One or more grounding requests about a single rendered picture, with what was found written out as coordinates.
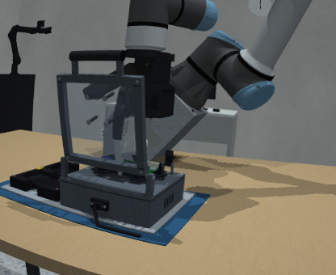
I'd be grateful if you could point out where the green circuit board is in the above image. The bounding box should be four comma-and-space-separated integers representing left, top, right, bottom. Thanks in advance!
147, 161, 160, 173

